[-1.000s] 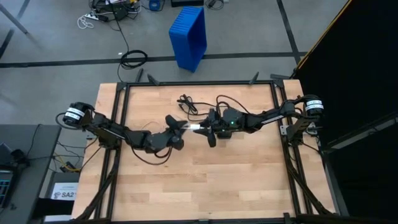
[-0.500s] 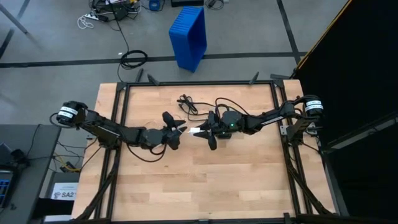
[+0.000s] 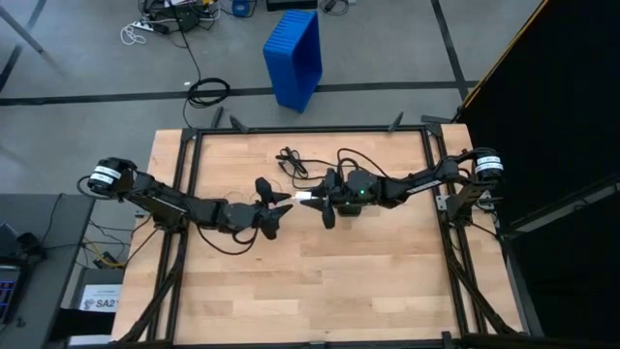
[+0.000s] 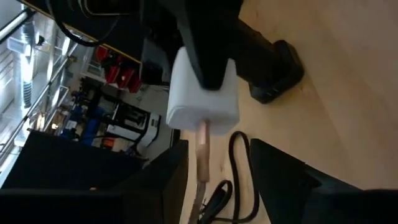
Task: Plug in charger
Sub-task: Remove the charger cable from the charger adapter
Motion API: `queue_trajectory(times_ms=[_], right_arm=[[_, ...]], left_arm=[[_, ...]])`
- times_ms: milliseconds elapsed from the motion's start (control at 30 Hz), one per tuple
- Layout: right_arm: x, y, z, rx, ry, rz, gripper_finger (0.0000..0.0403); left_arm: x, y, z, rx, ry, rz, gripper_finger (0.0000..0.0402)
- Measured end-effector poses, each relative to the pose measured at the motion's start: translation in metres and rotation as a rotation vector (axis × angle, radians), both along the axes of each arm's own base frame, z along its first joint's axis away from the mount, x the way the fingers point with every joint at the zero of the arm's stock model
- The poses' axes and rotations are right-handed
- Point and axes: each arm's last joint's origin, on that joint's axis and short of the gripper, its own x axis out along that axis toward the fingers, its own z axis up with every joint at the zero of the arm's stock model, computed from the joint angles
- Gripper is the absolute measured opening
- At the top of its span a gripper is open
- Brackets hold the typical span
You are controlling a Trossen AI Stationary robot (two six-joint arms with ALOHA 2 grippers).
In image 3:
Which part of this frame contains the yellow floor cable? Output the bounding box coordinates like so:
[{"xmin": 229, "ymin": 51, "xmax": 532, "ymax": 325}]
[{"xmin": 82, "ymin": 238, "xmax": 128, "ymax": 271}]

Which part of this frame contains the black power strip cable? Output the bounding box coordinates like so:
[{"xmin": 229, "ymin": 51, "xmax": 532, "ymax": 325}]
[{"xmin": 274, "ymin": 145, "xmax": 389, "ymax": 191}]

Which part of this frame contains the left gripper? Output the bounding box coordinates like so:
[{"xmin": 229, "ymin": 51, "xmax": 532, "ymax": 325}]
[{"xmin": 220, "ymin": 175, "xmax": 295, "ymax": 242}]

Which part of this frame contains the black desk device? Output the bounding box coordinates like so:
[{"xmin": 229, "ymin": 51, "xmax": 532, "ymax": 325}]
[{"xmin": 0, "ymin": 221, "xmax": 48, "ymax": 267}]

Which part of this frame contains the black flat box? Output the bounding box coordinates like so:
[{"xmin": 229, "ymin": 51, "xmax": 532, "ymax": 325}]
[{"xmin": 265, "ymin": 0, "xmax": 320, "ymax": 13}]

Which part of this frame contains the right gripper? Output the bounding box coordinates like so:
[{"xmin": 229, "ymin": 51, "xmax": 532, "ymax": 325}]
[{"xmin": 298, "ymin": 166, "xmax": 387, "ymax": 231}]

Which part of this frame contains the black metal table frame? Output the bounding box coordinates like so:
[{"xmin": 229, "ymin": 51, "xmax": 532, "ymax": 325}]
[{"xmin": 111, "ymin": 110, "xmax": 530, "ymax": 349}]

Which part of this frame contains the box with SA2 label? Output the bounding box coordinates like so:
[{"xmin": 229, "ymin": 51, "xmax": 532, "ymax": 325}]
[{"xmin": 67, "ymin": 266, "xmax": 126, "ymax": 346}]

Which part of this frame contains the black coiled floor cable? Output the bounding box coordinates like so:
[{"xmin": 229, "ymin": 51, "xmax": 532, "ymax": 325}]
[{"xmin": 167, "ymin": 0, "xmax": 233, "ymax": 130}]

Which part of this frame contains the black curtain yellow edge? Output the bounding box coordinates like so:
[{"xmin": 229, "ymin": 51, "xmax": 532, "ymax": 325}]
[{"xmin": 456, "ymin": 0, "xmax": 620, "ymax": 349}]

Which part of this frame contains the white floor power strip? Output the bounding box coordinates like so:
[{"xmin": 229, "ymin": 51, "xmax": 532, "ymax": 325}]
[{"xmin": 131, "ymin": 18, "xmax": 170, "ymax": 36}]

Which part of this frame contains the white coiled cable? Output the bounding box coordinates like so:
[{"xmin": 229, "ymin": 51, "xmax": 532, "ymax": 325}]
[{"xmin": 119, "ymin": 22, "xmax": 148, "ymax": 47}]

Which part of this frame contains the blue plastic bin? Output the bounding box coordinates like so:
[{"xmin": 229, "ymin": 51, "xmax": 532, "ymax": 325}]
[{"xmin": 262, "ymin": 9, "xmax": 325, "ymax": 114}]

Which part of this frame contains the black floor equipment box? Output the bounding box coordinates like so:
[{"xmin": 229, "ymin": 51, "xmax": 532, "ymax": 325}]
[{"xmin": 143, "ymin": 0, "xmax": 220, "ymax": 34}]

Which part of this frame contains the dark grey side table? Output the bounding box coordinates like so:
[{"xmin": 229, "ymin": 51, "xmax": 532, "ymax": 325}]
[{"xmin": 0, "ymin": 193, "xmax": 97, "ymax": 349}]

